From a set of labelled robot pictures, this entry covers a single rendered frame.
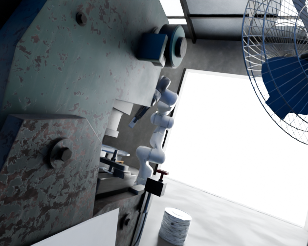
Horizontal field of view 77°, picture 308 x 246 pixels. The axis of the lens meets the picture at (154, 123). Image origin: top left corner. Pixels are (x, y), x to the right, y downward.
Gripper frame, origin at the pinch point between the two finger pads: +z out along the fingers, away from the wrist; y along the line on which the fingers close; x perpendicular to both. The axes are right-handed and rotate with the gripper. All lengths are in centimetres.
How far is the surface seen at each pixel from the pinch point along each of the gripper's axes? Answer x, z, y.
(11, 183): 30, 40, -69
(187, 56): -110, -350, 378
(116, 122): 12.1, 9.5, -18.6
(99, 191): 5, 37, -41
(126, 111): 11.2, 1.7, -18.9
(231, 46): -170, -416, 290
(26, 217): 23, 46, -65
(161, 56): 19, -17, -48
